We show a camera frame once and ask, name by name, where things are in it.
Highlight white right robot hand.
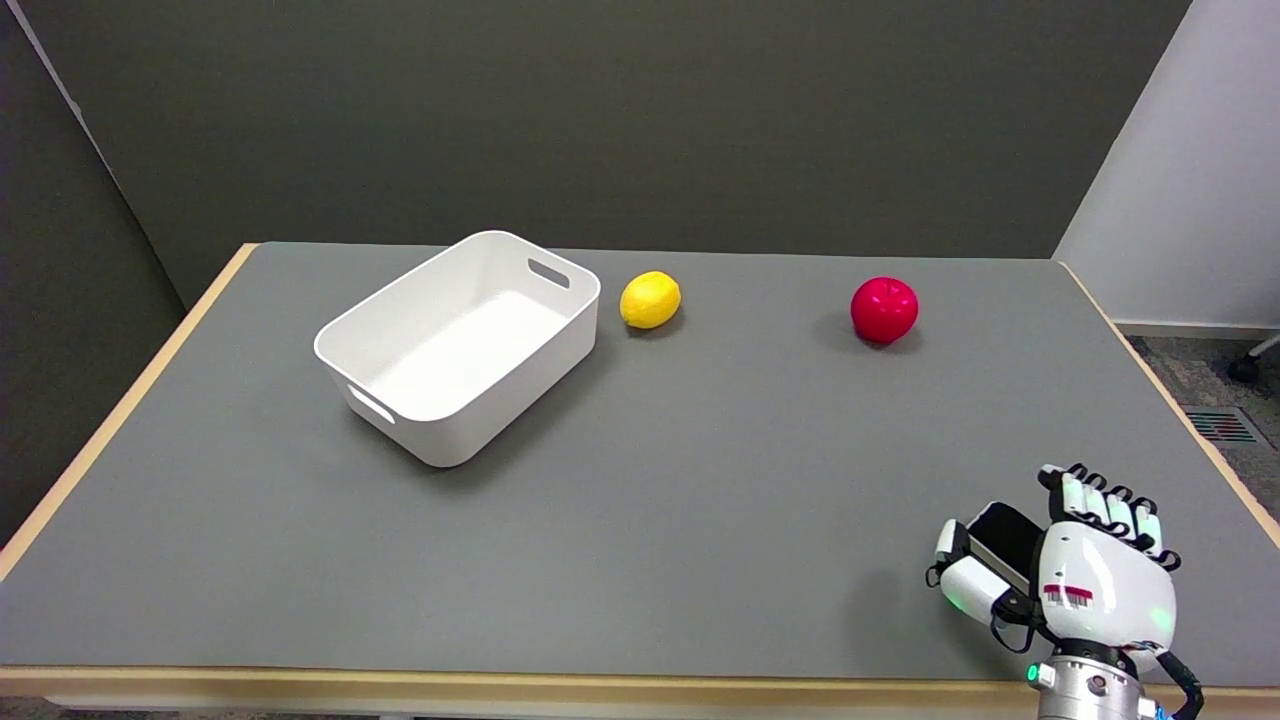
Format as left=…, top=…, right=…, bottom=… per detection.
left=925, top=462, right=1183, bottom=656

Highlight black and white chalkboard eraser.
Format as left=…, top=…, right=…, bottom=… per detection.
left=962, top=502, right=1047, bottom=591

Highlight floor vent grille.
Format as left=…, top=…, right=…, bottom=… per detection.
left=1184, top=406, right=1263, bottom=447

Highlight chair caster wheel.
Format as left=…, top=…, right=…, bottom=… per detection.
left=1227, top=335, right=1280, bottom=385

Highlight red apple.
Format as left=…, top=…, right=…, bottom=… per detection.
left=850, top=276, right=920, bottom=346

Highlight yellow lemon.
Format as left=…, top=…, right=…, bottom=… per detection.
left=619, top=270, right=683, bottom=330

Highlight white plastic bin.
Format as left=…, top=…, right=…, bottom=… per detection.
left=313, top=230, right=602, bottom=469

